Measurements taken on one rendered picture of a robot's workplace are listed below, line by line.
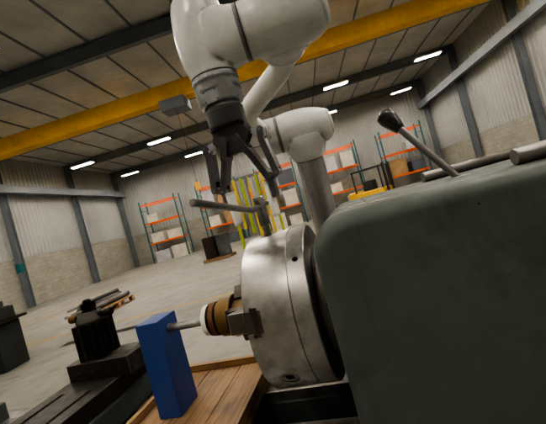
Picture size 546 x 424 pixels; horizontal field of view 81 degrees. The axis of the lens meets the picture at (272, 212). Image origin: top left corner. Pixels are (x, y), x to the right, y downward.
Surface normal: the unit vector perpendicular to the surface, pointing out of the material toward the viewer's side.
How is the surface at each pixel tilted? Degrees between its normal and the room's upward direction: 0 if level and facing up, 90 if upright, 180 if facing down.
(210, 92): 96
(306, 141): 113
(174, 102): 90
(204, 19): 94
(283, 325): 86
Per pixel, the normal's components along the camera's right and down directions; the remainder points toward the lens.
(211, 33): 0.02, 0.12
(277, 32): 0.14, 0.74
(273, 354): -0.18, 0.25
